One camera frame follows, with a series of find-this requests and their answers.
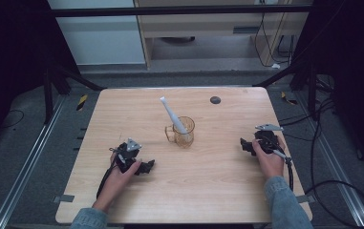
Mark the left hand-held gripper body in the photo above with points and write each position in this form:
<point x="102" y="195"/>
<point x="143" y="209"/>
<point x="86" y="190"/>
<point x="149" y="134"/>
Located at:
<point x="126" y="155"/>

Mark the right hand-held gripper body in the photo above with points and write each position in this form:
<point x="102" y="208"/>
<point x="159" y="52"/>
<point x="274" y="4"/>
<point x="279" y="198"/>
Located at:
<point x="267" y="140"/>

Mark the amber glass cup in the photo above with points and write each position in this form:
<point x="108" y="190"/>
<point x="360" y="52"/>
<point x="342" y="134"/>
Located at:
<point x="184" y="140"/>

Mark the white electric toothbrush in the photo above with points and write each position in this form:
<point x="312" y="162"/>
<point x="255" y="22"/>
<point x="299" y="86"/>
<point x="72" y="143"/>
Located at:
<point x="172" y="114"/>

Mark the person's right hand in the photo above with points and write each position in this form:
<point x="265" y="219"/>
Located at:
<point x="272" y="163"/>

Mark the person's left hand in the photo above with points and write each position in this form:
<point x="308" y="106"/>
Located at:
<point x="116" y="184"/>

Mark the grey round table grommet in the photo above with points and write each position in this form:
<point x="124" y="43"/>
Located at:
<point x="215" y="100"/>

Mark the white plug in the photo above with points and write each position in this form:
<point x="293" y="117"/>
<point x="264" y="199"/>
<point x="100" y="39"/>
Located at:
<point x="275" y="66"/>

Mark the black curtain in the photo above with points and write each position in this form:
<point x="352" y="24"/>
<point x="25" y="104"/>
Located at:
<point x="351" y="63"/>
<point x="14" y="47"/>

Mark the white cabinet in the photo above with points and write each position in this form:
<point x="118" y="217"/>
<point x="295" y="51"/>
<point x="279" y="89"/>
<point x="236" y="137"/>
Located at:
<point x="103" y="41"/>

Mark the light wooden desk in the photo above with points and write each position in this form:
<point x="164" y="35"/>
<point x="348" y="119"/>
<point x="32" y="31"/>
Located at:
<point x="202" y="27"/>

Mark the black upright frame post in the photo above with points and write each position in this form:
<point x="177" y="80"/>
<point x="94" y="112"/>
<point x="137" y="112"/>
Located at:
<point x="312" y="92"/>
<point x="47" y="95"/>

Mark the black diagonal frame strut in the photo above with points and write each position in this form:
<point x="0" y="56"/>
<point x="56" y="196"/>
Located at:
<point x="281" y="73"/>
<point x="77" y="76"/>

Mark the grey table bracket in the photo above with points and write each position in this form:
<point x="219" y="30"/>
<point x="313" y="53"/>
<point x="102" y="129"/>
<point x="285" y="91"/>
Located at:
<point x="63" y="198"/>
<point x="308" y="199"/>

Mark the aluminium floor rail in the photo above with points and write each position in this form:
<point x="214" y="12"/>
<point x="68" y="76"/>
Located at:
<point x="335" y="165"/>
<point x="26" y="165"/>

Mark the black horizontal frame bar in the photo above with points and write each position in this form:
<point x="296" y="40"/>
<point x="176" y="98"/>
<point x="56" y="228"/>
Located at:
<point x="170" y="10"/>

